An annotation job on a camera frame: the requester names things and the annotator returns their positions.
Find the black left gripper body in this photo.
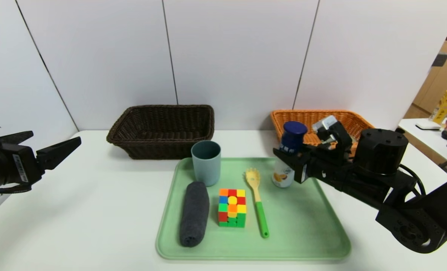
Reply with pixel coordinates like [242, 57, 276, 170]
[0, 142, 42, 190]

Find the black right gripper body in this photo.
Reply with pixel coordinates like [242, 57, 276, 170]
[293, 144, 348, 189]

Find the white bottle blue cap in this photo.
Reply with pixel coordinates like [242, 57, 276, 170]
[272, 121, 308, 188]

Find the yellow pasta spoon green handle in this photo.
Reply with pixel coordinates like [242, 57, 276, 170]
[245, 168, 270, 239]

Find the orange wicker basket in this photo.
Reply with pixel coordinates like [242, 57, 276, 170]
[270, 110, 375, 157]

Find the dark brown wicker basket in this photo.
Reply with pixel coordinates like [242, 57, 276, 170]
[106, 105, 215, 160]

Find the light green plastic tray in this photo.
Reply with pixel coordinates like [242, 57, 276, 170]
[155, 157, 352, 261]

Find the colourful puzzle cube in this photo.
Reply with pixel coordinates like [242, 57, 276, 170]
[218, 189, 247, 228]

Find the blue-grey plastic cup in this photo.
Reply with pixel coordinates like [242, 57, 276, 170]
[191, 140, 221, 187]

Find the dark grey rolled towel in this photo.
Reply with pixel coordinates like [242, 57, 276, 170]
[179, 181, 210, 248]

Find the white side table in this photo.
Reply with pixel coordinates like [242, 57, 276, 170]
[398, 119, 447, 165]

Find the light wooden cabinet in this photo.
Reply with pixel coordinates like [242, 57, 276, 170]
[403, 6, 447, 119]

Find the yellow carton box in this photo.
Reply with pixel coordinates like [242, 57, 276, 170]
[432, 90, 447, 125]

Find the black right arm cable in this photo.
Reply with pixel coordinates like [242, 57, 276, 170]
[398, 164, 426, 196]

